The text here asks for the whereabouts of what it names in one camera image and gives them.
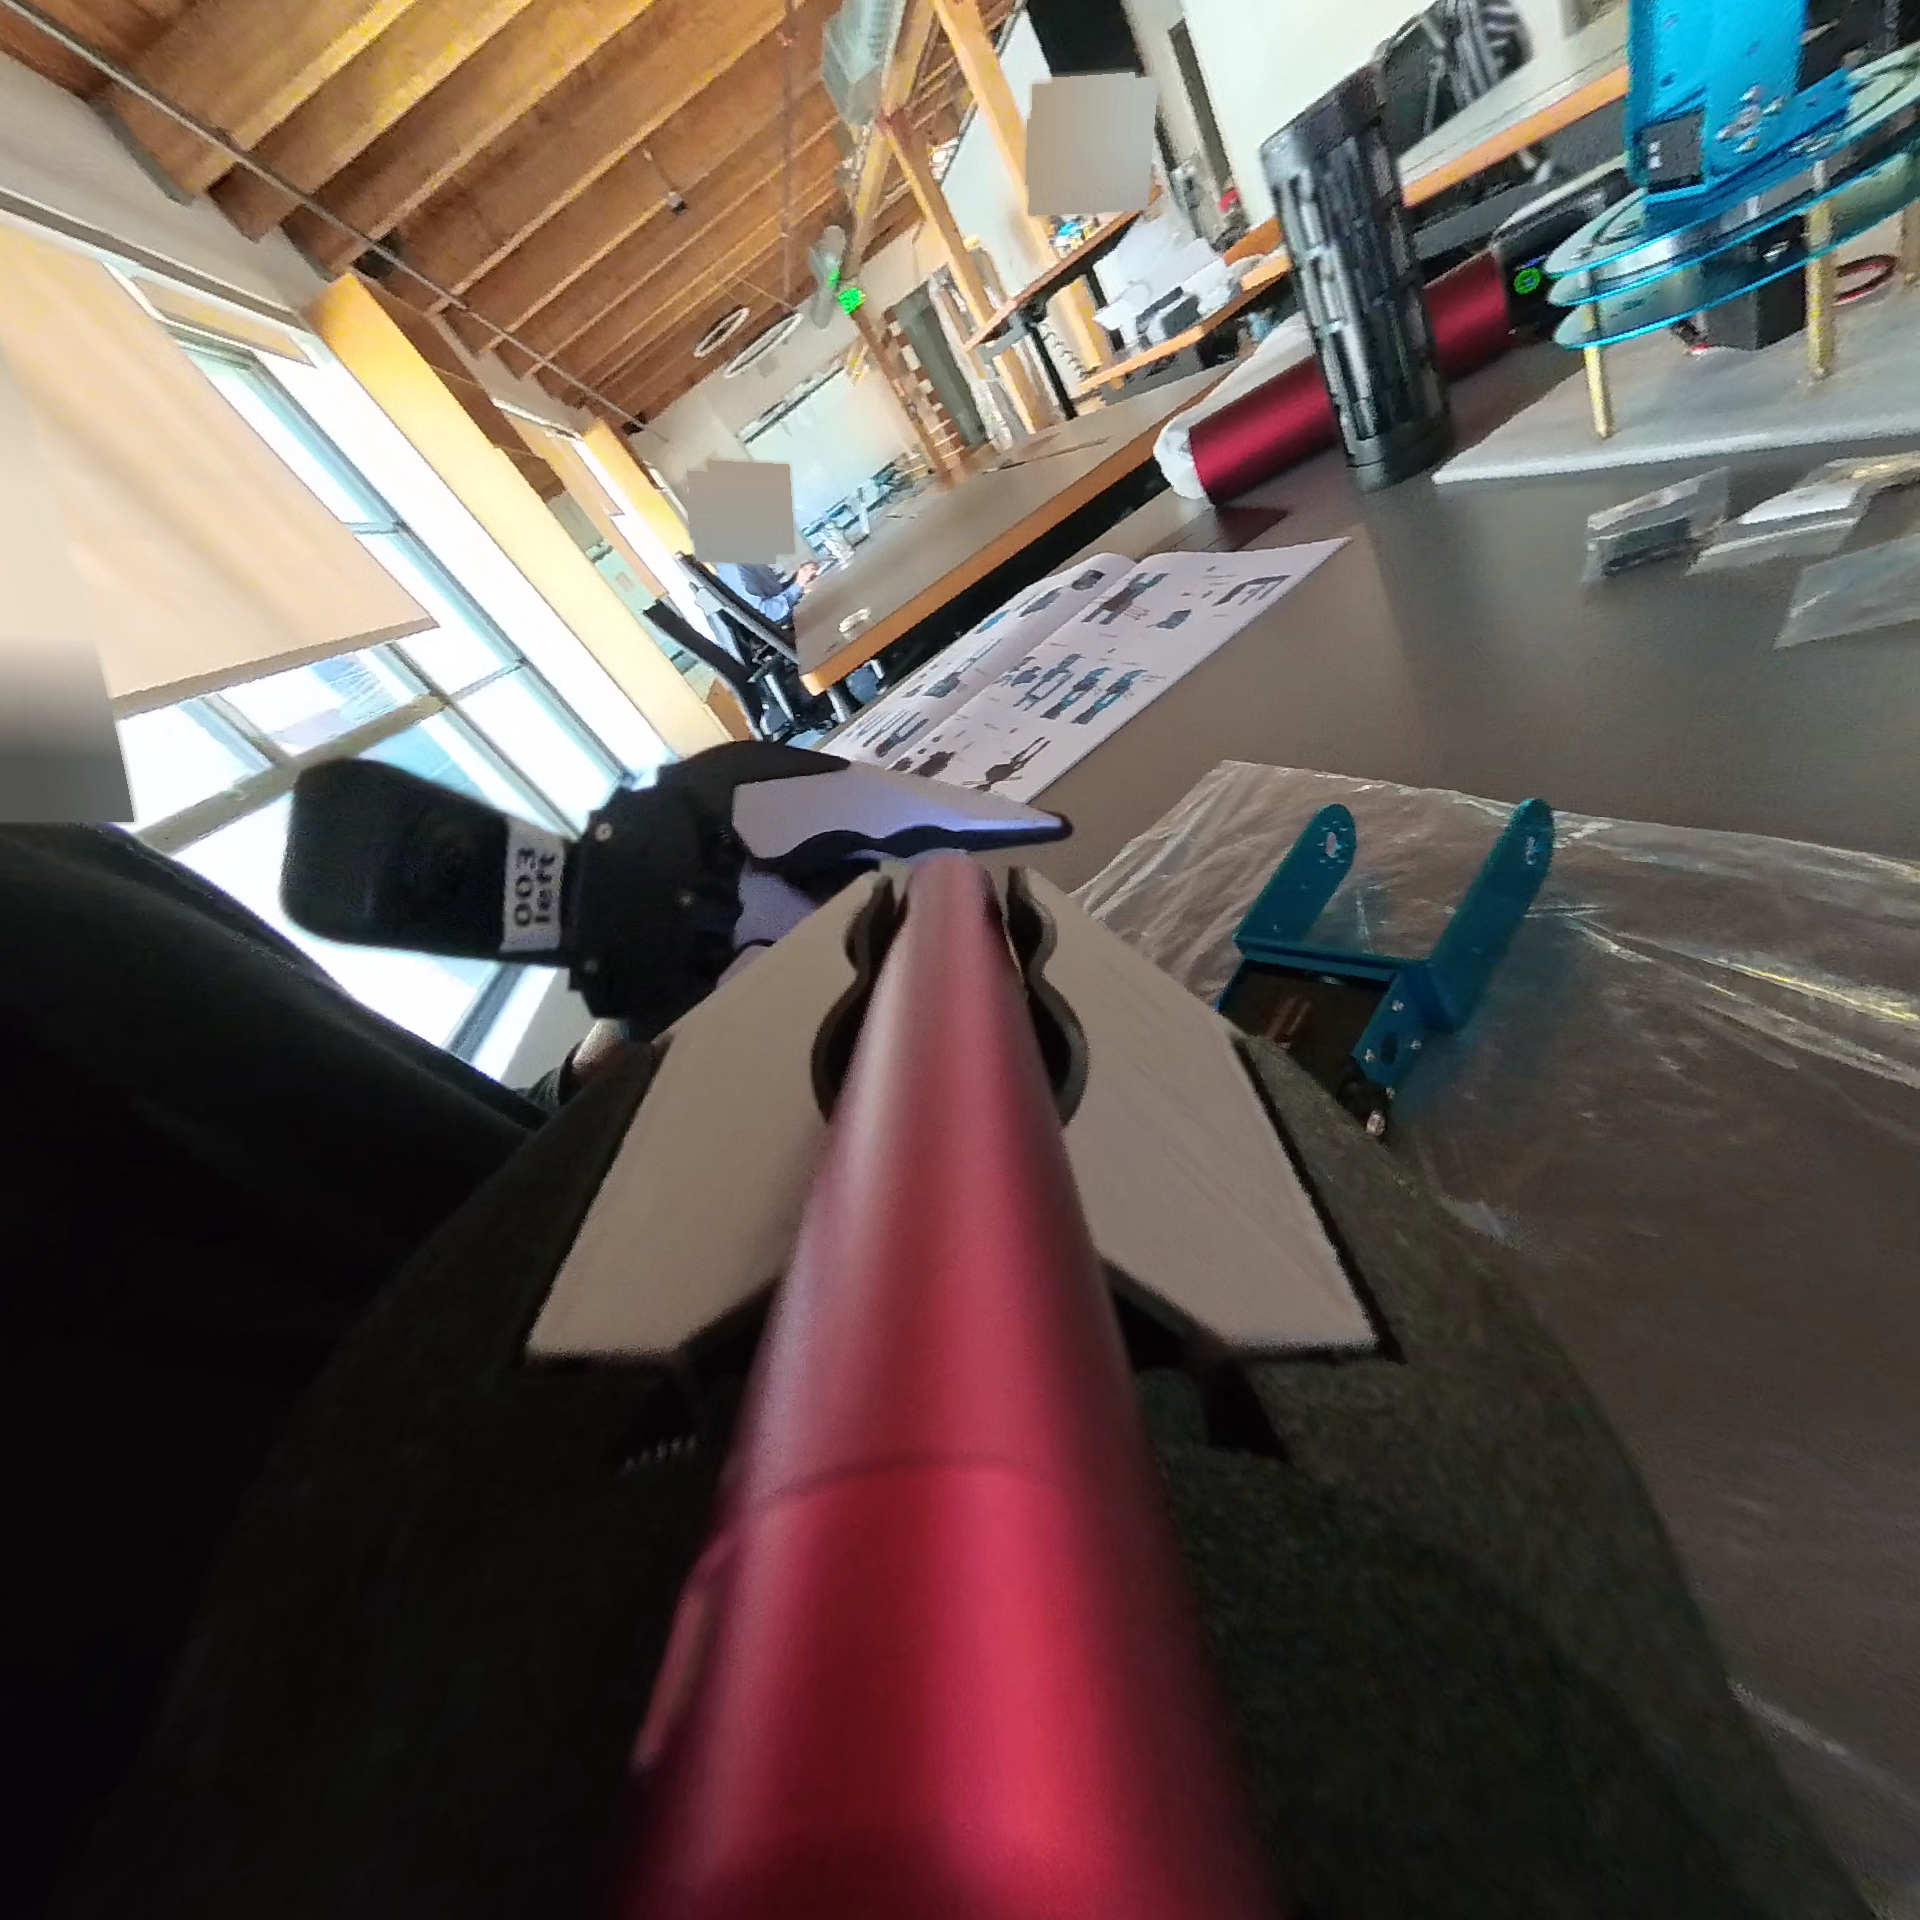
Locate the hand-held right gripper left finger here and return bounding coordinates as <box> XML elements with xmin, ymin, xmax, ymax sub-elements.
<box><xmin>524</xmin><ymin>877</ymin><xmax>902</xmax><ymax>1368</ymax></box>

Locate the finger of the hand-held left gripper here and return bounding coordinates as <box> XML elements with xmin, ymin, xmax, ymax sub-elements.
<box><xmin>733</xmin><ymin>858</ymin><xmax>870</xmax><ymax>953</ymax></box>
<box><xmin>733</xmin><ymin>754</ymin><xmax>1076</xmax><ymax>862</ymax></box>

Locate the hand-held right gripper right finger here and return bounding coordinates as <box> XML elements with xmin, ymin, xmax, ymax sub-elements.
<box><xmin>1005</xmin><ymin>868</ymin><xmax>1380</xmax><ymax>1361</ymax></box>

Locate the blue bracket with black servo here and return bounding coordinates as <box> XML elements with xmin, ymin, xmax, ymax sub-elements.
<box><xmin>1219</xmin><ymin>799</ymin><xmax>1560</xmax><ymax>1147</ymax></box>

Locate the red screwdriver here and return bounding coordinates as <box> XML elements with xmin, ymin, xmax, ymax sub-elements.
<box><xmin>615</xmin><ymin>857</ymin><xmax>1279</xmax><ymax>1920</ymax></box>

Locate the blue robot arm base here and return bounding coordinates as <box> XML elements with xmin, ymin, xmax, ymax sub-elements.
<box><xmin>1537</xmin><ymin>0</ymin><xmax>1920</xmax><ymax>439</ymax></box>

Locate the black office chair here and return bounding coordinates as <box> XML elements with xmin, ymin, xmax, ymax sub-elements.
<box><xmin>644</xmin><ymin>550</ymin><xmax>840</xmax><ymax>736</ymax></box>

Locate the open instruction manual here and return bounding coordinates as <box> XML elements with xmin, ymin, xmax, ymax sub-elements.
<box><xmin>818</xmin><ymin>536</ymin><xmax>1350</xmax><ymax>796</ymax></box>

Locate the large window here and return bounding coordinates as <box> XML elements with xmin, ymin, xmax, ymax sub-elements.
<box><xmin>91</xmin><ymin>323</ymin><xmax>669</xmax><ymax>1057</ymax></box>

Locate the white crumpled wrap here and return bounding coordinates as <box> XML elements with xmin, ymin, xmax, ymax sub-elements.
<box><xmin>1153</xmin><ymin>323</ymin><xmax>1323</xmax><ymax>497</ymax></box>

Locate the large clear plastic bag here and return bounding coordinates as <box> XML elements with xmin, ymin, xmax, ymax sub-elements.
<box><xmin>1079</xmin><ymin>761</ymin><xmax>1920</xmax><ymax>1847</ymax></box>

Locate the person's dark clothing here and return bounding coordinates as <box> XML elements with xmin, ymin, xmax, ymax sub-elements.
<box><xmin>0</xmin><ymin>820</ymin><xmax>556</xmax><ymax>1920</ymax></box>

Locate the red metal tube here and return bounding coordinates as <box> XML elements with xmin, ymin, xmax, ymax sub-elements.
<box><xmin>1160</xmin><ymin>247</ymin><xmax>1518</xmax><ymax>503</ymax></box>

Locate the beige roller blind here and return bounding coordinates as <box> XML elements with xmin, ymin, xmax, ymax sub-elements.
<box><xmin>0</xmin><ymin>225</ymin><xmax>436</xmax><ymax>720</ymax></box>

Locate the black cylinder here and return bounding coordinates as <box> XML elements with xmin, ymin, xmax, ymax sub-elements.
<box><xmin>1257</xmin><ymin>67</ymin><xmax>1456</xmax><ymax>496</ymax></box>

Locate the white foam sheet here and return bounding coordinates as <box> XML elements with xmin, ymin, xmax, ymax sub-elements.
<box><xmin>1433</xmin><ymin>338</ymin><xmax>1920</xmax><ymax>489</ymax></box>

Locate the pile of small screw bags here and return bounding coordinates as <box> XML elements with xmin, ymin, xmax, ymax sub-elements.
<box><xmin>1583</xmin><ymin>451</ymin><xmax>1920</xmax><ymax>650</ymax></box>

